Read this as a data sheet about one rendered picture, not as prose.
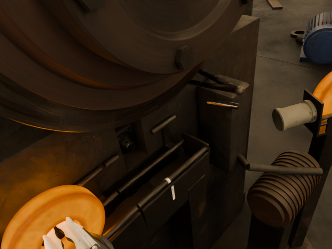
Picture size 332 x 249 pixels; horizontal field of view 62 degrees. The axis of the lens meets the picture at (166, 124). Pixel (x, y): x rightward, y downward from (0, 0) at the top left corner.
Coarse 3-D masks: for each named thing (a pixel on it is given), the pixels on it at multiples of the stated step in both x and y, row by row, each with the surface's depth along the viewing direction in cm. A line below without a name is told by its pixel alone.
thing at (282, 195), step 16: (288, 160) 78; (304, 160) 76; (272, 176) 74; (288, 176) 72; (304, 176) 73; (320, 176) 77; (256, 192) 72; (272, 192) 69; (288, 192) 69; (304, 192) 72; (256, 208) 74; (272, 208) 69; (288, 208) 68; (256, 224) 83; (272, 224) 73; (288, 224) 76; (256, 240) 87; (272, 240) 81
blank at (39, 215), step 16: (48, 192) 40; (64, 192) 40; (80, 192) 42; (32, 208) 38; (48, 208) 38; (64, 208) 40; (80, 208) 42; (96, 208) 45; (16, 224) 37; (32, 224) 37; (48, 224) 39; (80, 224) 44; (96, 224) 46; (16, 240) 36; (32, 240) 38; (64, 240) 45
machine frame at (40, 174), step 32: (256, 32) 75; (224, 64) 69; (192, 96) 64; (0, 128) 41; (32, 128) 43; (192, 128) 70; (0, 160) 38; (32, 160) 41; (64, 160) 45; (96, 160) 50; (128, 160) 60; (0, 192) 39; (32, 192) 43; (224, 192) 102; (0, 224) 41; (224, 224) 115
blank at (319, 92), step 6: (324, 78) 67; (330, 78) 66; (318, 84) 68; (324, 84) 66; (330, 84) 65; (318, 90) 68; (324, 90) 66; (330, 90) 66; (318, 96) 68; (324, 96) 66; (330, 96) 67; (324, 102) 68; (330, 102) 68; (324, 108) 69; (330, 108) 69; (324, 114) 70; (324, 120) 71
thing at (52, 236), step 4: (52, 228) 41; (48, 232) 40; (52, 232) 40; (56, 232) 41; (44, 236) 36; (48, 236) 40; (52, 236) 40; (56, 236) 40; (44, 240) 35; (48, 240) 37; (52, 240) 39; (56, 240) 40; (60, 240) 40; (44, 244) 39; (48, 244) 35; (52, 244) 38; (56, 244) 39; (60, 244) 39; (48, 248) 39; (52, 248) 35; (56, 248) 39; (60, 248) 39
